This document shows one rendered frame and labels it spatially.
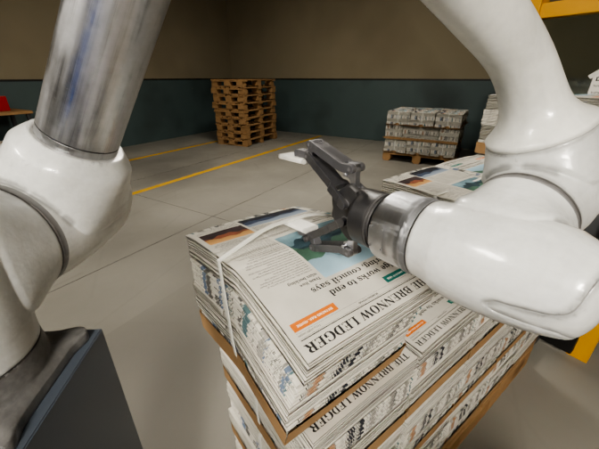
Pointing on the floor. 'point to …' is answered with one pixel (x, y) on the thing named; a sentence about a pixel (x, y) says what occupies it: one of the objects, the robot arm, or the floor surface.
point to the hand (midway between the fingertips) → (292, 190)
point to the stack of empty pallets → (255, 126)
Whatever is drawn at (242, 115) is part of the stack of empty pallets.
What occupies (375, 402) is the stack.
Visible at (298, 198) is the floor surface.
